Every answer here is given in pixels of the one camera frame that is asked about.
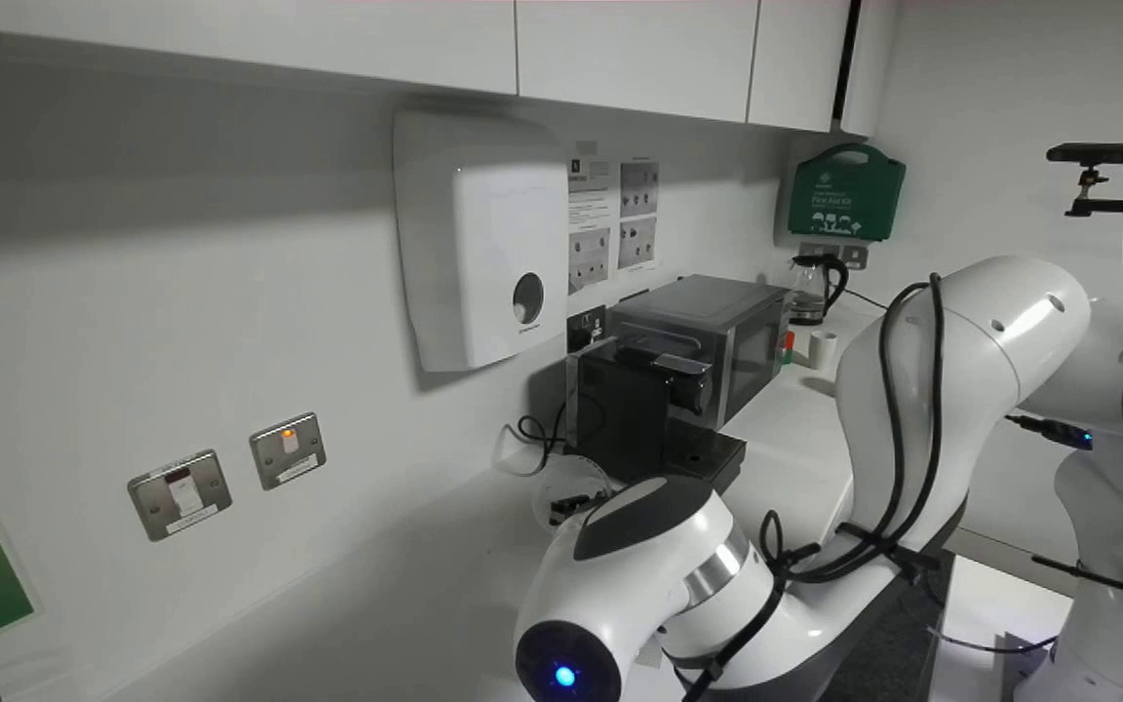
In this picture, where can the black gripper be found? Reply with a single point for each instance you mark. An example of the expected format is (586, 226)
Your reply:
(582, 503)

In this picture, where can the white robot base platform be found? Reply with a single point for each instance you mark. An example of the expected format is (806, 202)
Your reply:
(993, 609)

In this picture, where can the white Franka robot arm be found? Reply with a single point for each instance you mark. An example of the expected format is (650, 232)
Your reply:
(1004, 351)

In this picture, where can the black coffee maker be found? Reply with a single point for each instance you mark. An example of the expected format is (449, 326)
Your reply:
(641, 414)

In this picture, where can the white paper towel dispenser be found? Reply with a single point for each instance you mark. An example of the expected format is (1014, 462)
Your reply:
(498, 260)

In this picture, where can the white bowl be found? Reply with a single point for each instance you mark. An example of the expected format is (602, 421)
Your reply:
(823, 351)

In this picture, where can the paper sheet with text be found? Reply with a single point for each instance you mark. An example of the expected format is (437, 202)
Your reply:
(589, 190)

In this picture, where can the green first aid box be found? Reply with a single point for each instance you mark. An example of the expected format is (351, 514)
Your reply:
(849, 198)

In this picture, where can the black wall socket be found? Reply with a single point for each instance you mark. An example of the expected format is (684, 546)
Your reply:
(582, 329)

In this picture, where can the wall socket with plugs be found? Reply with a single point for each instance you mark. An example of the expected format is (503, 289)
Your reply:
(837, 256)

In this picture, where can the white wall cabinet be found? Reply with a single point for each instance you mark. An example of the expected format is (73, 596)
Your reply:
(330, 40)

